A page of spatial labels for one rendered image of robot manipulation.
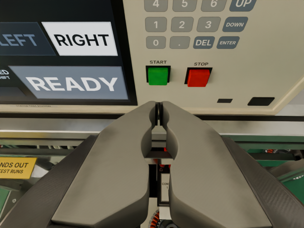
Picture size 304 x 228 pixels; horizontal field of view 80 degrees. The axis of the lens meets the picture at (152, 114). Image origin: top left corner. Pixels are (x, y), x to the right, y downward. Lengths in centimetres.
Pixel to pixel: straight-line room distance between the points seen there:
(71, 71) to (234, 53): 15
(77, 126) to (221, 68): 17
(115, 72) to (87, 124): 9
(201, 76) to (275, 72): 7
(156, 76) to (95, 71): 6
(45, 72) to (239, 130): 22
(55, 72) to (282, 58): 20
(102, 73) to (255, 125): 18
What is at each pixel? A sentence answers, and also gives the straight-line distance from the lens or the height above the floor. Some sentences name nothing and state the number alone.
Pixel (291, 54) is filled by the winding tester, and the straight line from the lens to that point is 20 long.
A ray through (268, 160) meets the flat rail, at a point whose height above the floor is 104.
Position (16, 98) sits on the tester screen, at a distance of 26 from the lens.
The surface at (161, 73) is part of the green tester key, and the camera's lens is 17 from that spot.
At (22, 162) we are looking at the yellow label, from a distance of 31.
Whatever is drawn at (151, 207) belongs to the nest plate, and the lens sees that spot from 53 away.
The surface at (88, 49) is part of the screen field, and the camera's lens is 17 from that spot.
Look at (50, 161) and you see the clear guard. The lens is 29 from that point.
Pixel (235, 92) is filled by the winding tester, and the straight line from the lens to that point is 22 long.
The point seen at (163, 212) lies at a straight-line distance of 43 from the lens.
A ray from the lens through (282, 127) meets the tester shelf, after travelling 27.
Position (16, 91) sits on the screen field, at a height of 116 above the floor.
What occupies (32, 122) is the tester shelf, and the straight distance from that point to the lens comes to 27.
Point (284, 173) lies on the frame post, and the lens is 38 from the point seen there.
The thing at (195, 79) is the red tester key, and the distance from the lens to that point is 18.
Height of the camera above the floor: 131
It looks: 58 degrees down
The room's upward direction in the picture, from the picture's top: 2 degrees counter-clockwise
